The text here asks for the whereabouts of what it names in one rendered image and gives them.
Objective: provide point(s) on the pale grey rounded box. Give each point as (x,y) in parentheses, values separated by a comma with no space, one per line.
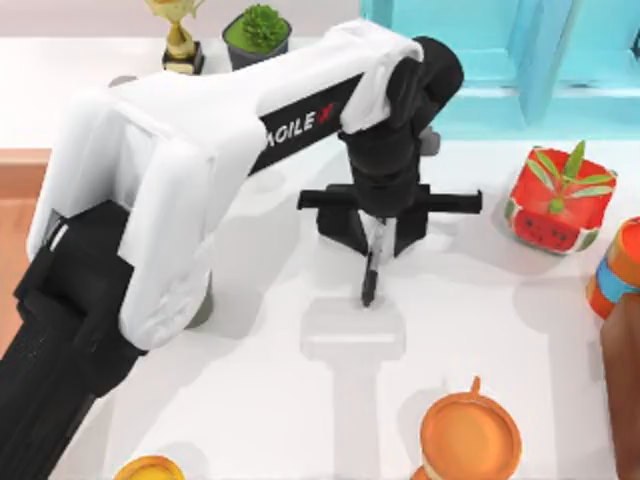
(430,141)

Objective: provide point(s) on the red watermelon plant pot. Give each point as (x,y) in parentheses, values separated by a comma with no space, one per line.
(555,205)

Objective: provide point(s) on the orange cup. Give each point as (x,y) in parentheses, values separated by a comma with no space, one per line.
(467,435)

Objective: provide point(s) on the green plant in dark pot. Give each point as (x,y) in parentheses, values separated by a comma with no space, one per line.
(257,35)

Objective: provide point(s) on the light blue rack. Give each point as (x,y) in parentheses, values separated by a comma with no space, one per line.
(500,65)

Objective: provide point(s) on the gold trophy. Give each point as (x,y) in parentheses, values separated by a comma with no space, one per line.
(179,40)

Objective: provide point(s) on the orange can with blue band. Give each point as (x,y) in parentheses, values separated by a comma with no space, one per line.
(617,275)

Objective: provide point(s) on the brown bottle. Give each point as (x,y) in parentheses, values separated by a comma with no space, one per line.
(625,390)

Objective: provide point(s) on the wooden cabinet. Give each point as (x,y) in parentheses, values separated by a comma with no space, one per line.
(20,240)

